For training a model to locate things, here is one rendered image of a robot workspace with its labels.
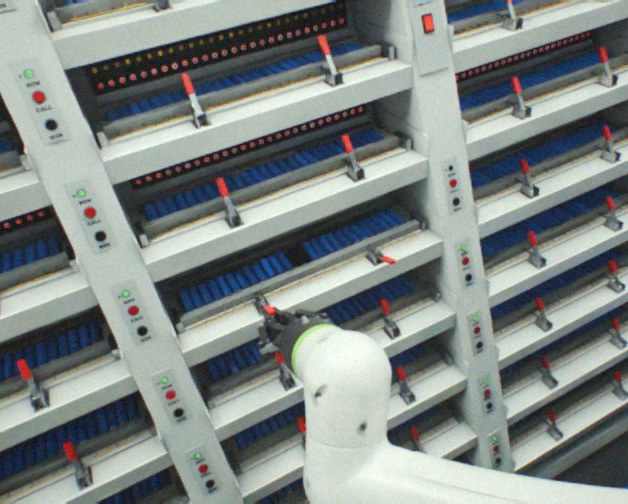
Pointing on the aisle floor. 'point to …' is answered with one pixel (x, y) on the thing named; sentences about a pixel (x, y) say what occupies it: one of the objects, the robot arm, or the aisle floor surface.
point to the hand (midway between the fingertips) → (275, 319)
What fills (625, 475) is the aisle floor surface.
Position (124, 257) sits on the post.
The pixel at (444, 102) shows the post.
